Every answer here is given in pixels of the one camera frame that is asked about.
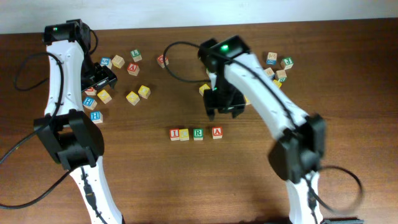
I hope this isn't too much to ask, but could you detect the red letter I block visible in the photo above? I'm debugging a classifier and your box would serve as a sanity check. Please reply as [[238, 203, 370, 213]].
[[169, 129, 180, 141]]

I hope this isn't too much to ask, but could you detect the yellow block left upper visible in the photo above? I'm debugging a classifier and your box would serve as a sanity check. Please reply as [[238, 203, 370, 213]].
[[138, 85, 151, 99]]

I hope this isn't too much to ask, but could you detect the blue block top left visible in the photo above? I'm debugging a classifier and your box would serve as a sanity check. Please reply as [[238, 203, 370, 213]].
[[99, 57, 113, 69]]

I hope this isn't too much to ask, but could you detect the red letter C block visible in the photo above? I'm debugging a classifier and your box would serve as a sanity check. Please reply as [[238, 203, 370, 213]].
[[156, 54, 169, 68]]

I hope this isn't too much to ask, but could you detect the green letter J block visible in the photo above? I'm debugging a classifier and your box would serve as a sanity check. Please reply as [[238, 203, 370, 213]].
[[280, 57, 294, 70]]

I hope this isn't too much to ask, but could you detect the green letter R block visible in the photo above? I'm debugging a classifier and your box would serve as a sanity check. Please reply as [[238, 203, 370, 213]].
[[193, 128, 203, 141]]

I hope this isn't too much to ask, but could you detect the yellow block tilted right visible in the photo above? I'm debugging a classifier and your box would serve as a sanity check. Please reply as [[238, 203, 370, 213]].
[[273, 80, 282, 88]]

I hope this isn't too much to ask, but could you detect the wooden block green edge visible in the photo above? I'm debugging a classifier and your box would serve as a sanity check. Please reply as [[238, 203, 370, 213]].
[[275, 70, 287, 82]]

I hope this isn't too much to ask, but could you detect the wooden block blue edge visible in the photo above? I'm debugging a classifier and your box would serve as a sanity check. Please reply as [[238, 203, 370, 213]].
[[264, 67, 275, 80]]

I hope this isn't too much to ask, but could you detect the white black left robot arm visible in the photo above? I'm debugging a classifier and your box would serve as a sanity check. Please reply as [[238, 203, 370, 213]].
[[34, 19, 124, 223]]

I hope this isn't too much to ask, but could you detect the yellow block left lower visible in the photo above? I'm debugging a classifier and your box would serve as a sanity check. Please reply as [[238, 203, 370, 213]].
[[126, 91, 140, 106]]

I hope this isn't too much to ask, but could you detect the yellow block far left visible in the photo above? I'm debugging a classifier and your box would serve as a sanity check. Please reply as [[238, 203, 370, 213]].
[[97, 90, 112, 104]]

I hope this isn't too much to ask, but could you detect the blue letter H block lower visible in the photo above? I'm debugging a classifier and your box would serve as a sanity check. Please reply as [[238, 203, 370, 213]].
[[90, 111, 103, 124]]

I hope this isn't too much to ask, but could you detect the blue letter H block upper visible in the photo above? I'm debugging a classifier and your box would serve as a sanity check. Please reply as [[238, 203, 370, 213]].
[[83, 97, 97, 110]]

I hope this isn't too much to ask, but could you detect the blue letter h block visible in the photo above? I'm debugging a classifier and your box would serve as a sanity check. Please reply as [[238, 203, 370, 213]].
[[90, 111, 103, 124], [83, 97, 97, 110]]

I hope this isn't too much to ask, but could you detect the yellow letter C block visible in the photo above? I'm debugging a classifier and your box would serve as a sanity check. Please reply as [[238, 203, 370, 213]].
[[179, 129, 190, 141]]

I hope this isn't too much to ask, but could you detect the wooden block blue bottom right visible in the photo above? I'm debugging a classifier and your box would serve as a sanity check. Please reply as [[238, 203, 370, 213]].
[[266, 52, 277, 65]]

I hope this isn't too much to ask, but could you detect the yellow block centre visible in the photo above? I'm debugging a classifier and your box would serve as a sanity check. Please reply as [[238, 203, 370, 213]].
[[199, 84, 211, 96]]

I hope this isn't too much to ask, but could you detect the red letter M block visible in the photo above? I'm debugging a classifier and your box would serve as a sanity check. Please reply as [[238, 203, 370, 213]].
[[85, 88, 97, 96]]

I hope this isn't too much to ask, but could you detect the red letter a block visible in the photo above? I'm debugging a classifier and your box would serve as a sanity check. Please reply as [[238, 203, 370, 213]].
[[211, 127, 223, 139], [127, 63, 140, 76]]

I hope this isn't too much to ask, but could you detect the plain wooden block left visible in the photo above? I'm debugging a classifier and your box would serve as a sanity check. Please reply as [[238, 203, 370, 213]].
[[111, 55, 125, 68]]

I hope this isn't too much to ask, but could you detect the green letter L block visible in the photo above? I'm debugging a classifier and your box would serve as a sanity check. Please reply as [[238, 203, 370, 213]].
[[130, 49, 142, 62]]

